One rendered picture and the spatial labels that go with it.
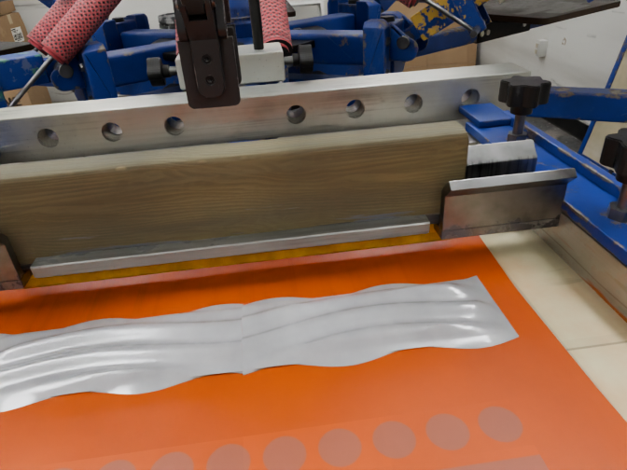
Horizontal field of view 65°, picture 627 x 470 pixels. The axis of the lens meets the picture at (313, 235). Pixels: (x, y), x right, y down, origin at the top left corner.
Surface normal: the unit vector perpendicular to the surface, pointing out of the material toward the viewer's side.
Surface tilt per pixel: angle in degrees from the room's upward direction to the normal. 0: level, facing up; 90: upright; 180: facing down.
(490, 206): 90
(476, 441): 0
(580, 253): 90
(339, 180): 90
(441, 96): 90
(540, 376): 0
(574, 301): 0
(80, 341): 27
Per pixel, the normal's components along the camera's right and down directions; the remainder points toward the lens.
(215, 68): 0.11, 0.50
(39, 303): -0.06, -0.86
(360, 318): 0.04, -0.45
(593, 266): -0.99, 0.11
